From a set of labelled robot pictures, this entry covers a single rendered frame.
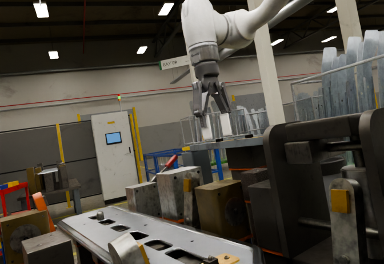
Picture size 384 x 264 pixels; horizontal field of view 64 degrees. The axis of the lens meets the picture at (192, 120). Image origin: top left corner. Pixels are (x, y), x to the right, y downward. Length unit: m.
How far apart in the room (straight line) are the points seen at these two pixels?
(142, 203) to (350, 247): 0.70
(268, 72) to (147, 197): 3.52
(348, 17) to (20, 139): 8.06
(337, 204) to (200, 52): 0.61
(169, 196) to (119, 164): 6.38
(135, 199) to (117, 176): 6.15
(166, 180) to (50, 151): 7.21
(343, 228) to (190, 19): 0.70
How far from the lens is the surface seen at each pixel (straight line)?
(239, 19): 1.02
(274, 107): 4.32
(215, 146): 0.85
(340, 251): 0.48
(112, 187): 7.18
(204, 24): 0.94
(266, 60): 4.40
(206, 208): 0.67
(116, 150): 7.15
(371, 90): 4.93
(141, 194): 1.03
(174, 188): 0.78
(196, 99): 0.88
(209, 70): 0.92
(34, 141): 7.99
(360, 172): 0.51
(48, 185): 5.37
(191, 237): 0.64
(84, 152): 7.92
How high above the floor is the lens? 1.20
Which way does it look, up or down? 3 degrees up
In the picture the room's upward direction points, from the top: 10 degrees counter-clockwise
